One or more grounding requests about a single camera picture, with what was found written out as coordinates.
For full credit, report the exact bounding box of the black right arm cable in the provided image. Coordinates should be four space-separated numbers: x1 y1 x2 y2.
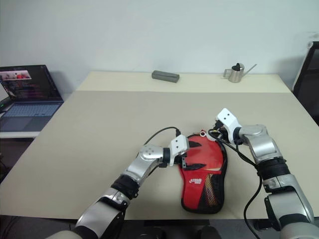
208 128 263 239

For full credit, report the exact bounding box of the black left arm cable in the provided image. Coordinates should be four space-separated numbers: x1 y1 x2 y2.
144 126 181 145

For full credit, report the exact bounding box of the grey rectangular box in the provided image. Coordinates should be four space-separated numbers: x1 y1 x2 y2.
152 70 180 84

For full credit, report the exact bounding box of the black office chair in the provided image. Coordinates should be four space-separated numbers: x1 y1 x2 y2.
293 41 319 125

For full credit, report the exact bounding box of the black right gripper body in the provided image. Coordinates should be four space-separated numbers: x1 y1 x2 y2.
211 119 230 140

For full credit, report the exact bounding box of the steel watering can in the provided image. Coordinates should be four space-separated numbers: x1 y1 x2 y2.
223 63 257 83

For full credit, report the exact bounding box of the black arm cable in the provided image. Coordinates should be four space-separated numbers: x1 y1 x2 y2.
208 128 263 239
144 126 181 145

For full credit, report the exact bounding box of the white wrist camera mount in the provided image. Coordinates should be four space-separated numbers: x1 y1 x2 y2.
216 108 242 145
169 135 189 167

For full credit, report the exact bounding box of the open laptop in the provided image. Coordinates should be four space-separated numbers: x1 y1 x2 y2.
0 64 64 132

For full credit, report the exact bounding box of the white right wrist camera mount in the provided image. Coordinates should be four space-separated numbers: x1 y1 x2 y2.
216 108 242 145

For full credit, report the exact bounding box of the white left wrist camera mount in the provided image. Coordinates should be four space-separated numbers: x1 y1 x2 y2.
169 135 189 167

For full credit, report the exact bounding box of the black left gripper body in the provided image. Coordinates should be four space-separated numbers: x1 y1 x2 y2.
178 149 191 171

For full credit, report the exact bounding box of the red black paddle case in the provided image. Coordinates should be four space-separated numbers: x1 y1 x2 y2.
178 130 228 214

